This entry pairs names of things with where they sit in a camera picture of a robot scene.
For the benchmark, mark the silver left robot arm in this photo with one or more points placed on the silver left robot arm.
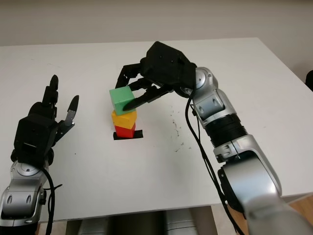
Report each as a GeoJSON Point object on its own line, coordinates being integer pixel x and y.
{"type": "Point", "coordinates": [22, 195]}

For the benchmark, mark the silver right robot leg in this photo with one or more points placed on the silver right robot leg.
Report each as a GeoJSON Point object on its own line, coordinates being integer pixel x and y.
{"type": "Point", "coordinates": [179, 224]}

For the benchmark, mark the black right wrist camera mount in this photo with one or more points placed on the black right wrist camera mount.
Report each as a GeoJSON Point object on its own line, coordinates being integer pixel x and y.
{"type": "Point", "coordinates": [168, 66]}

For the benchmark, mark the green wooden block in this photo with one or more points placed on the green wooden block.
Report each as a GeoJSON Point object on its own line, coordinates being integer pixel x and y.
{"type": "Point", "coordinates": [119, 98]}

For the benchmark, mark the black chair edge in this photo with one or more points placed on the black chair edge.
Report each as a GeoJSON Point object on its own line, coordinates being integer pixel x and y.
{"type": "Point", "coordinates": [310, 82]}

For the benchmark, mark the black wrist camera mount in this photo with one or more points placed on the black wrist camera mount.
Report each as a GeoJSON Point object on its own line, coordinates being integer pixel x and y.
{"type": "Point", "coordinates": [31, 137]}
{"type": "Point", "coordinates": [168, 66]}

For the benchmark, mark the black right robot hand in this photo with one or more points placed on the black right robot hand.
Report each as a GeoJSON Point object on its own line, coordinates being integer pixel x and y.
{"type": "Point", "coordinates": [156, 93]}

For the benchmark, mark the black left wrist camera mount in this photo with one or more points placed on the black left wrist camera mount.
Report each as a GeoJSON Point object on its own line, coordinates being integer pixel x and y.
{"type": "Point", "coordinates": [31, 137]}

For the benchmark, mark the red wooden block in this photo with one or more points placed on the red wooden block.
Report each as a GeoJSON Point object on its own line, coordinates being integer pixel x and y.
{"type": "Point", "coordinates": [123, 132]}

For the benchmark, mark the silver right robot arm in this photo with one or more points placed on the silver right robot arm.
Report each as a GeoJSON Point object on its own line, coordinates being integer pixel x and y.
{"type": "Point", "coordinates": [220, 102]}

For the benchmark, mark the black tape strip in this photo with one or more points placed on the black tape strip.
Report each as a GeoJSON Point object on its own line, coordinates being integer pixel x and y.
{"type": "Point", "coordinates": [138, 134]}

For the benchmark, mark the yellow wooden block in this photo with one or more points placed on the yellow wooden block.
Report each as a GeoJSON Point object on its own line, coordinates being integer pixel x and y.
{"type": "Point", "coordinates": [122, 120]}

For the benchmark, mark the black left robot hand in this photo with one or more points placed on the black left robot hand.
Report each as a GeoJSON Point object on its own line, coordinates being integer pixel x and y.
{"type": "Point", "coordinates": [50, 107]}

